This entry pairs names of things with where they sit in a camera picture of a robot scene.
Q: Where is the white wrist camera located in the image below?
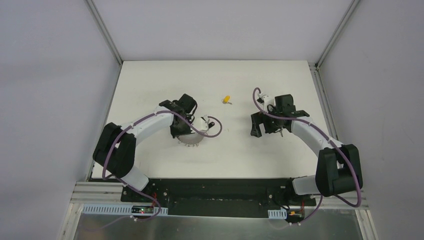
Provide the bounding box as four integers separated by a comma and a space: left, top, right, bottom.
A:
192, 115, 215, 133
256, 93, 273, 105

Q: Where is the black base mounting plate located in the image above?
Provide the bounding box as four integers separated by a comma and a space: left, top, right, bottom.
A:
120, 178, 317, 218

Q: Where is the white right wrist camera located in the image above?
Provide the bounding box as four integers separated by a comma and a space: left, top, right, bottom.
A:
256, 93, 273, 105

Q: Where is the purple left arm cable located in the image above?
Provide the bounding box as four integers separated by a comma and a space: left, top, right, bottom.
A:
82, 110, 223, 232

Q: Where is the yellow key tag with key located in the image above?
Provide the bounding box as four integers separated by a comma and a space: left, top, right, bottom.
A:
222, 95, 233, 105

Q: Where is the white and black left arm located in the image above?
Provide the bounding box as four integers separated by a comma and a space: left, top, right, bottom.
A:
92, 93, 198, 203

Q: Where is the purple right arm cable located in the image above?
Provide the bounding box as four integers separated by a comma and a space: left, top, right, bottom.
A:
253, 87, 364, 229

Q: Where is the white slotted cable duct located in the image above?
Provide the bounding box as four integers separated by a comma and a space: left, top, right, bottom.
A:
82, 203, 169, 217

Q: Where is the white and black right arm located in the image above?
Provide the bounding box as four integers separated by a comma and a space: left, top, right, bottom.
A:
250, 88, 363, 205

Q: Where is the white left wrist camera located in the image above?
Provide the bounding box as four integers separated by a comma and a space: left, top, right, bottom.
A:
192, 115, 215, 133

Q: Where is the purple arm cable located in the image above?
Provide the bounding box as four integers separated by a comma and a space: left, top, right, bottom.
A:
253, 87, 364, 229
82, 110, 223, 232

